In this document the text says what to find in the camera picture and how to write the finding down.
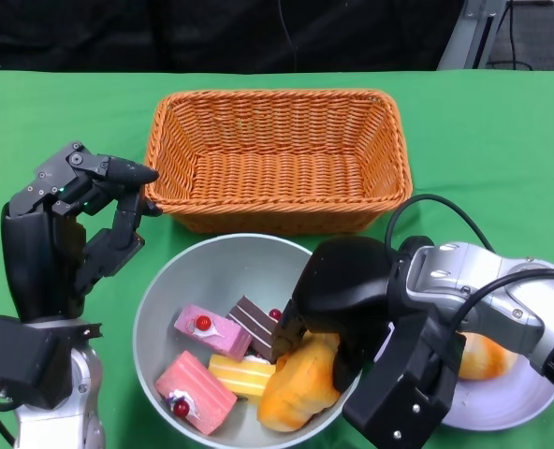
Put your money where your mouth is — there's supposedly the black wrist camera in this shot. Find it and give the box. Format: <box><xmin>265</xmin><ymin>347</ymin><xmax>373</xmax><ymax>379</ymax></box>
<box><xmin>0</xmin><ymin>312</ymin><xmax>104</xmax><ymax>411</ymax></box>
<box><xmin>342</xmin><ymin>308</ymin><xmax>466</xmax><ymax>445</ymax></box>

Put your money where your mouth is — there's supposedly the black floor cable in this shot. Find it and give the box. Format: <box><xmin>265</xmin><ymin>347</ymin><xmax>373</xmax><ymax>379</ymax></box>
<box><xmin>485</xmin><ymin>0</ymin><xmax>535</xmax><ymax>71</ymax></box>

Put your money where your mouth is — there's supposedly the chocolate layered cake slice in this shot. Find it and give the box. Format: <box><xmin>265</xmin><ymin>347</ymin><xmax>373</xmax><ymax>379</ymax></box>
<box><xmin>227</xmin><ymin>294</ymin><xmax>283</xmax><ymax>361</ymax></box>

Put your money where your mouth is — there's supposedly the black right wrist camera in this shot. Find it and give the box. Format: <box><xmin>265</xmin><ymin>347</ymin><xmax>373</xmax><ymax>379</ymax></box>
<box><xmin>342</xmin><ymin>308</ymin><xmax>466</xmax><ymax>445</ymax></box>

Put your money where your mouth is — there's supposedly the black fabric backdrop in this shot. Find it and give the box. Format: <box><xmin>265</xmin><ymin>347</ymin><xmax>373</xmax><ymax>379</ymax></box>
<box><xmin>0</xmin><ymin>0</ymin><xmax>465</xmax><ymax>74</ymax></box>

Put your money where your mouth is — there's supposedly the magenta pink cake slice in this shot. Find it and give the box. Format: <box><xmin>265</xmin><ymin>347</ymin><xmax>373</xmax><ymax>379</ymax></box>
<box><xmin>172</xmin><ymin>303</ymin><xmax>254</xmax><ymax>361</ymax></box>

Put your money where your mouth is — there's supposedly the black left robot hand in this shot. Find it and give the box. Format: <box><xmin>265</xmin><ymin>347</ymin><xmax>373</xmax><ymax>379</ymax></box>
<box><xmin>1</xmin><ymin>140</ymin><xmax>164</xmax><ymax>324</ymax></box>

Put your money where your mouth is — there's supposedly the grey metal frame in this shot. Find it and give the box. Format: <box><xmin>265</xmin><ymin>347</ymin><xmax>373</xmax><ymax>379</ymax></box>
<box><xmin>438</xmin><ymin>0</ymin><xmax>512</xmax><ymax>71</ymax></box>

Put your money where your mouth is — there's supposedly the salmon pink cake slice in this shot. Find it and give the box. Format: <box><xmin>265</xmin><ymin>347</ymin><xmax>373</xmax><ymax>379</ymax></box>
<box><xmin>153</xmin><ymin>350</ymin><xmax>239</xmax><ymax>435</ymax></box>

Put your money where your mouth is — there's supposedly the round orange-striped bread bun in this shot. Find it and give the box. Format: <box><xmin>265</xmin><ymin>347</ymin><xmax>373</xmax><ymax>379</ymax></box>
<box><xmin>457</xmin><ymin>331</ymin><xmax>519</xmax><ymax>381</ymax></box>

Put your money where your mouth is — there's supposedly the yellow layered cake slice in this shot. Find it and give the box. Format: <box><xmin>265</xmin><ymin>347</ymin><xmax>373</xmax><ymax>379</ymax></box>
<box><xmin>207</xmin><ymin>354</ymin><xmax>278</xmax><ymax>406</ymax></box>

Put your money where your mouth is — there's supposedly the grey-green bowl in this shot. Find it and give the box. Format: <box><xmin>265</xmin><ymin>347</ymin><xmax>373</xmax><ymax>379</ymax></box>
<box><xmin>132</xmin><ymin>232</ymin><xmax>367</xmax><ymax>448</ymax></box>

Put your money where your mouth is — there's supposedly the golden ring-shaped bread roll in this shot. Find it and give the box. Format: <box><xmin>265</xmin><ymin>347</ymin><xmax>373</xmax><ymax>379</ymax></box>
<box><xmin>256</xmin><ymin>329</ymin><xmax>353</xmax><ymax>432</ymax></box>

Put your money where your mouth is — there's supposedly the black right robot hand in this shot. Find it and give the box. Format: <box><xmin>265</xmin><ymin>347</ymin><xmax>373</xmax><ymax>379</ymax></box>
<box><xmin>270</xmin><ymin>236</ymin><xmax>400</xmax><ymax>392</ymax></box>

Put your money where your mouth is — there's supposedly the orange wicker basket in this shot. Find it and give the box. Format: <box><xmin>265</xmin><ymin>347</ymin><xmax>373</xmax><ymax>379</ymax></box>
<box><xmin>143</xmin><ymin>88</ymin><xmax>414</xmax><ymax>234</ymax></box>

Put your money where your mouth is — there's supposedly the green tablecloth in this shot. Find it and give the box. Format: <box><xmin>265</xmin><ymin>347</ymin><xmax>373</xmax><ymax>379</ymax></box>
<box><xmin>0</xmin><ymin>69</ymin><xmax>554</xmax><ymax>449</ymax></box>

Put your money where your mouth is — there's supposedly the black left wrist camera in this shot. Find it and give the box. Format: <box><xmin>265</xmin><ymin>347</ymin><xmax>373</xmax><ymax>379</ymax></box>
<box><xmin>0</xmin><ymin>312</ymin><xmax>104</xmax><ymax>411</ymax></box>

